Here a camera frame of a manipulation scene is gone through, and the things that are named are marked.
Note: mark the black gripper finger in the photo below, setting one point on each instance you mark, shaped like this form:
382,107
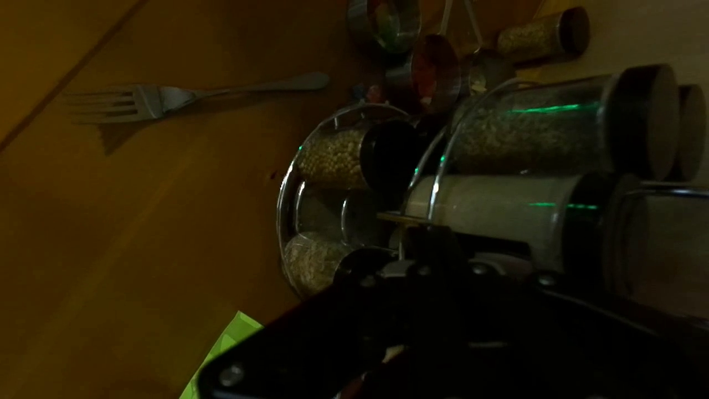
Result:
424,248

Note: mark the white salt spice jar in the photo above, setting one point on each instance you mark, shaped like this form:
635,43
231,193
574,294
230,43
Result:
577,224

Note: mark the chrome seasoning rack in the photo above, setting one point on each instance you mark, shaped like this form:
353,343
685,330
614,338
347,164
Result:
356,215

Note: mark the lower herb spice jar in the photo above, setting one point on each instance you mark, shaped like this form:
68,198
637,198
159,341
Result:
362,157

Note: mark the bottom herb spice jar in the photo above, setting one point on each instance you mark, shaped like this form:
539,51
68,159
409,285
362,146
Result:
314,261

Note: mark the metal cup red contents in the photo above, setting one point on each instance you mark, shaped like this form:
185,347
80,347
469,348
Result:
428,80

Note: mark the small metal cup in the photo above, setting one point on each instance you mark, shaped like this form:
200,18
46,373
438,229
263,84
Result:
483,71

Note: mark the metal cup green rim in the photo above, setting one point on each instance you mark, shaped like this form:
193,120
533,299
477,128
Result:
384,26

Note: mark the green herb spice jar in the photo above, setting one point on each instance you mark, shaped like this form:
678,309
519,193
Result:
622,122

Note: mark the lying spice jar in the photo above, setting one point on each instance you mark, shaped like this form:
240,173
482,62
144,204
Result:
557,35

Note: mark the silver fork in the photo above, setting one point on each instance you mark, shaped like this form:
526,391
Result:
150,103

